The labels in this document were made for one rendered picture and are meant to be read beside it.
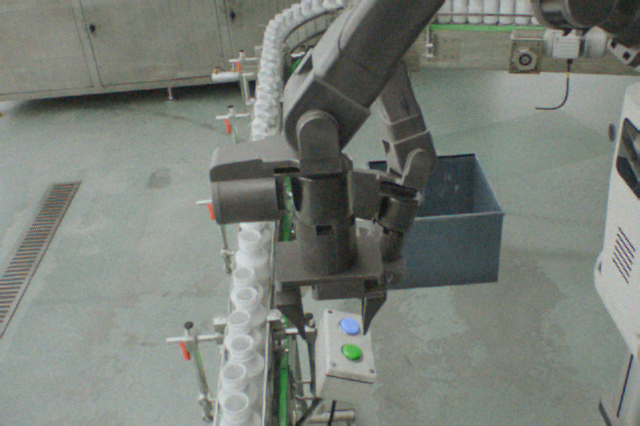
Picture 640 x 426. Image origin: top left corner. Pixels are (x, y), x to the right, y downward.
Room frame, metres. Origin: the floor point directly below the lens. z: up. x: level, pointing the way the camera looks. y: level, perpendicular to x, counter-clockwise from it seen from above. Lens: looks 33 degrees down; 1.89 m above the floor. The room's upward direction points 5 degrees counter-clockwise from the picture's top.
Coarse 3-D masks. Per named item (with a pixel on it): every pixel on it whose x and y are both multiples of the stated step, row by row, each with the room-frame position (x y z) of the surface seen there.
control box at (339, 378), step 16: (320, 320) 0.89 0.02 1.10; (336, 320) 0.86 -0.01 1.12; (320, 336) 0.85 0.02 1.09; (336, 336) 0.82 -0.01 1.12; (352, 336) 0.83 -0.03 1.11; (368, 336) 0.84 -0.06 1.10; (320, 352) 0.82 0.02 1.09; (336, 352) 0.79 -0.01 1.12; (368, 352) 0.80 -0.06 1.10; (320, 368) 0.79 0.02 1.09; (336, 368) 0.75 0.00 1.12; (352, 368) 0.76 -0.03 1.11; (368, 368) 0.76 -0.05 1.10; (320, 384) 0.75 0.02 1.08; (336, 384) 0.75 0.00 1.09; (352, 384) 0.75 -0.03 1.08; (368, 384) 0.75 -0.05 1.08; (320, 400) 0.81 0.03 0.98; (336, 400) 0.75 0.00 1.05; (352, 400) 0.75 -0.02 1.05; (304, 416) 0.82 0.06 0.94
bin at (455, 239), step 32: (384, 160) 1.69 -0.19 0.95; (448, 160) 1.69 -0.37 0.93; (480, 160) 1.64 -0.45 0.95; (448, 192) 1.69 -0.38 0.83; (480, 192) 1.60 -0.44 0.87; (416, 224) 1.39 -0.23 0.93; (448, 224) 1.38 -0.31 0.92; (480, 224) 1.38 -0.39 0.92; (416, 256) 1.39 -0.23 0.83; (448, 256) 1.38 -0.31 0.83; (480, 256) 1.38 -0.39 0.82; (416, 288) 1.38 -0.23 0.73
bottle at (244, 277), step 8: (240, 272) 0.96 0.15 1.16; (248, 272) 0.96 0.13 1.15; (240, 280) 0.93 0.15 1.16; (248, 280) 0.93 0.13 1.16; (256, 280) 0.95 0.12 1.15; (240, 288) 0.93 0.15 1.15; (256, 288) 0.94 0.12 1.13; (232, 296) 0.94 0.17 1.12; (264, 296) 0.95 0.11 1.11; (232, 304) 0.93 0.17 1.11; (264, 304) 0.94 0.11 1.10
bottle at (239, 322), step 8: (232, 312) 0.85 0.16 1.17; (240, 312) 0.85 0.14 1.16; (248, 312) 0.84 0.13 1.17; (232, 320) 0.84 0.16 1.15; (240, 320) 0.85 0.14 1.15; (248, 320) 0.83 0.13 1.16; (232, 328) 0.82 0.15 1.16; (240, 328) 0.82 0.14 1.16; (248, 328) 0.82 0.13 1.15; (232, 336) 0.82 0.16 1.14; (256, 336) 0.83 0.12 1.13; (256, 344) 0.82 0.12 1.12; (256, 352) 0.81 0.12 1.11; (264, 360) 0.83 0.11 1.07
